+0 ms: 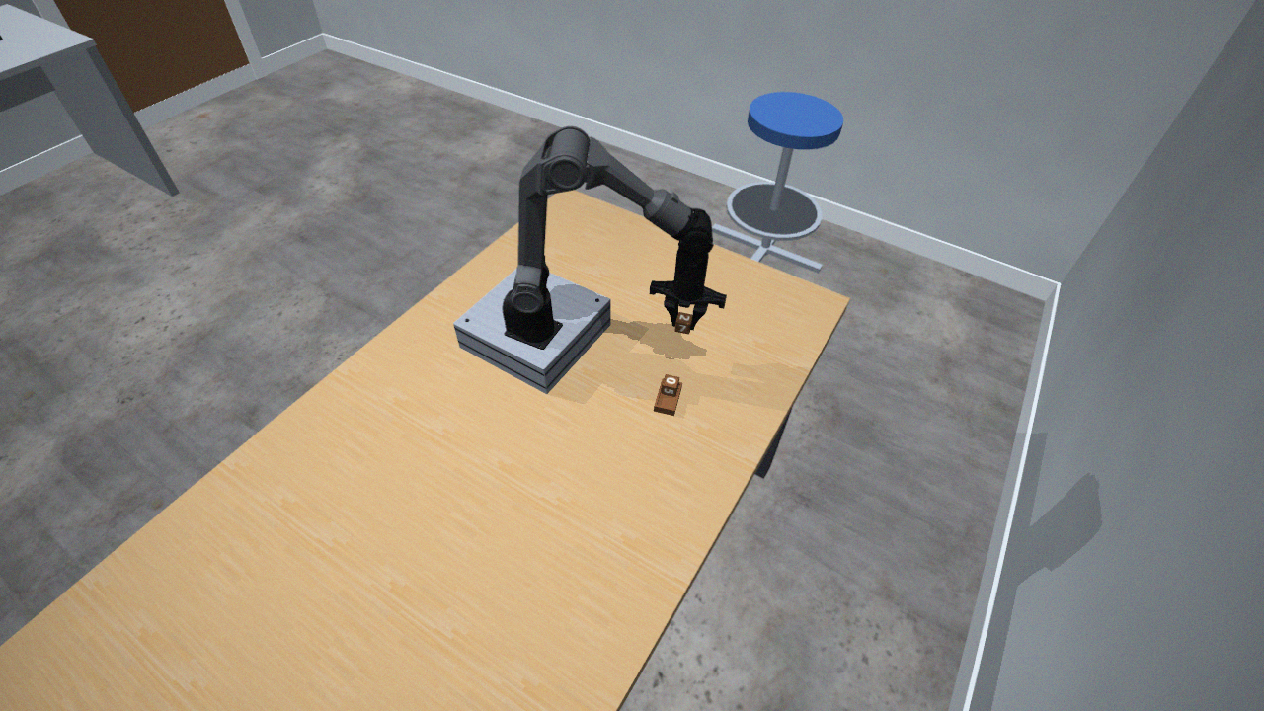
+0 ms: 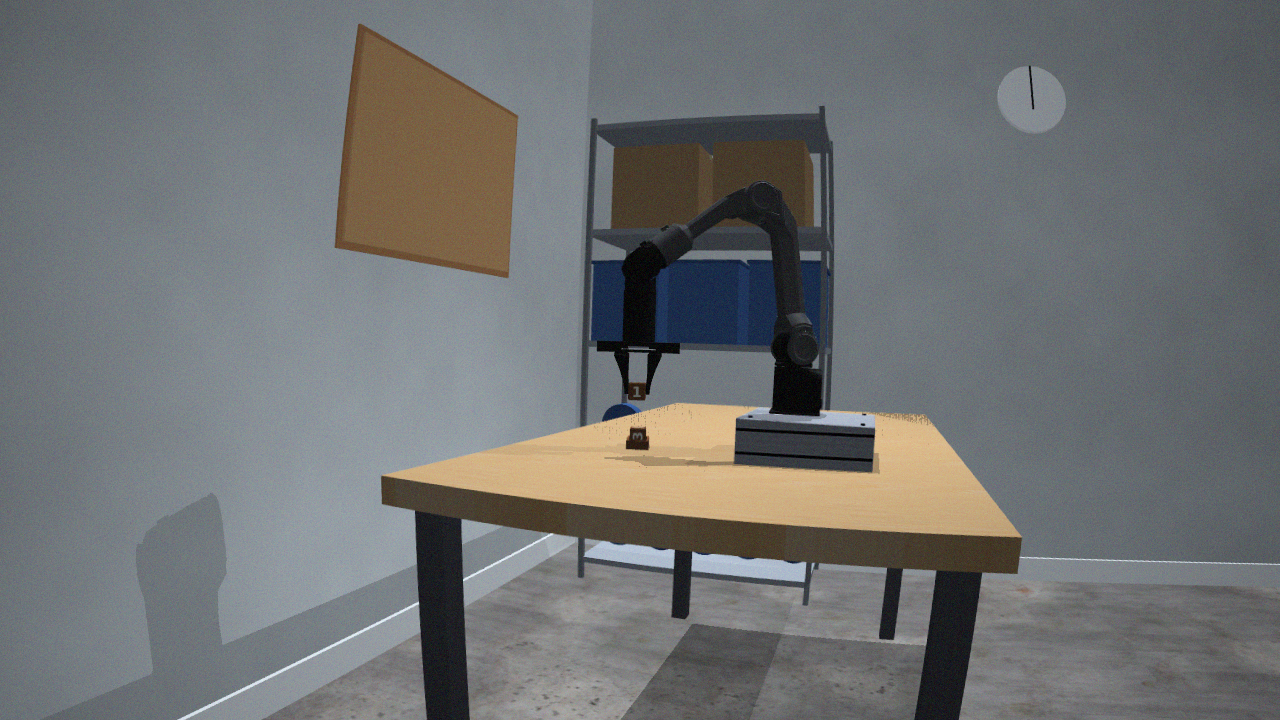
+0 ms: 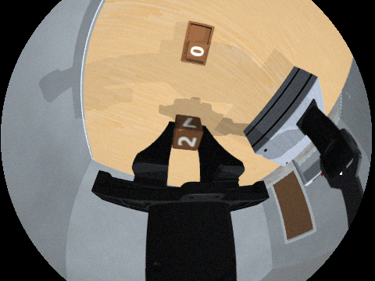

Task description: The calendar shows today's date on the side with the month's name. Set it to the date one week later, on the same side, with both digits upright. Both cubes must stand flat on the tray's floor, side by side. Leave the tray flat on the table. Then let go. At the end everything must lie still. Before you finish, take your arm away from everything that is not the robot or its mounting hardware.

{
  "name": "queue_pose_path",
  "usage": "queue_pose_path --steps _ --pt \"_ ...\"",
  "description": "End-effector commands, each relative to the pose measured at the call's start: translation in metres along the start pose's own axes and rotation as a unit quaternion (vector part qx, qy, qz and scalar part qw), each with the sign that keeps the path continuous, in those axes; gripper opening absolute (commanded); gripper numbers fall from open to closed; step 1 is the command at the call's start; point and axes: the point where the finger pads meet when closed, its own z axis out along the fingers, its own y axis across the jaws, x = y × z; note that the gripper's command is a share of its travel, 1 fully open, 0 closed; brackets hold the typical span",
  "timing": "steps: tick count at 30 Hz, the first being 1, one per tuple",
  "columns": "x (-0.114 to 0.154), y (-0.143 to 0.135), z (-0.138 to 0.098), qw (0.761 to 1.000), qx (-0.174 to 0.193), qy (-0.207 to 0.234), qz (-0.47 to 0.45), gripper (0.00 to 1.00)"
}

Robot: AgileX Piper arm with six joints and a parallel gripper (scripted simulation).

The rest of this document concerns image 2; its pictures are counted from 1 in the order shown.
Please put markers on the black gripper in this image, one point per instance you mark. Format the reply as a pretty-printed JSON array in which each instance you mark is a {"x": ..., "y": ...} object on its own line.
[{"x": 638, "y": 331}]

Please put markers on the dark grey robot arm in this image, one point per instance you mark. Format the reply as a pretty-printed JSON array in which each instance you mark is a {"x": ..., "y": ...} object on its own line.
[{"x": 796, "y": 390}]

